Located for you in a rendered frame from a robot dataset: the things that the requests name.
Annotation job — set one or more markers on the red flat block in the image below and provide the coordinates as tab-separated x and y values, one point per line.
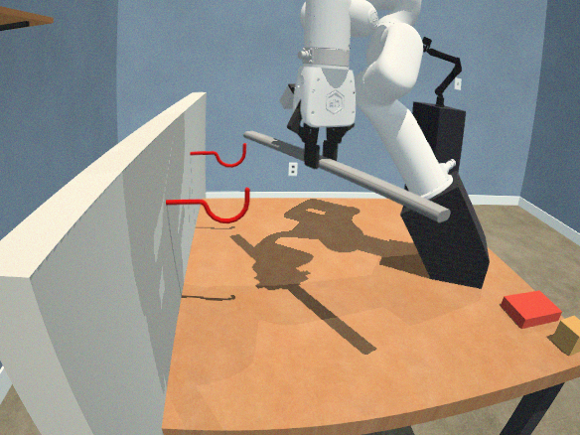
530	309

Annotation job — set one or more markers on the cream wall panel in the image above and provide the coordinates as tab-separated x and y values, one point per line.
91	283

